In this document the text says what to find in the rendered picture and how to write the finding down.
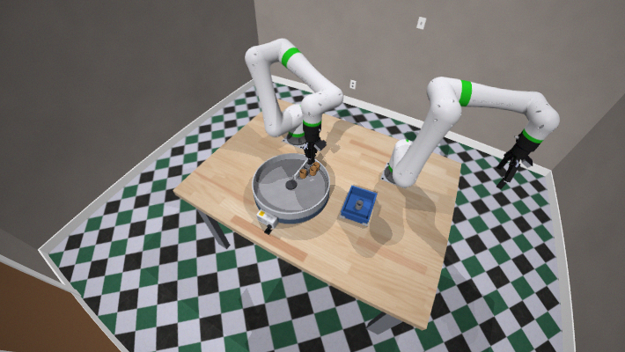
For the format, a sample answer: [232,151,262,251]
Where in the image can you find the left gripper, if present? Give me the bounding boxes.
[496,143,530,189]

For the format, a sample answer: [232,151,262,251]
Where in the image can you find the blue open crate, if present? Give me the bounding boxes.
[341,185,377,224]

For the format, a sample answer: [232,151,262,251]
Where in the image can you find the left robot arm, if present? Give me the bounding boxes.
[384,77,560,187]

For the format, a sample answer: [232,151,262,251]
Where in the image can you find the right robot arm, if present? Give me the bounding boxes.
[245,39,343,145]

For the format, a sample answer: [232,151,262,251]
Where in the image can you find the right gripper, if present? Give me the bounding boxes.
[302,133,320,165]

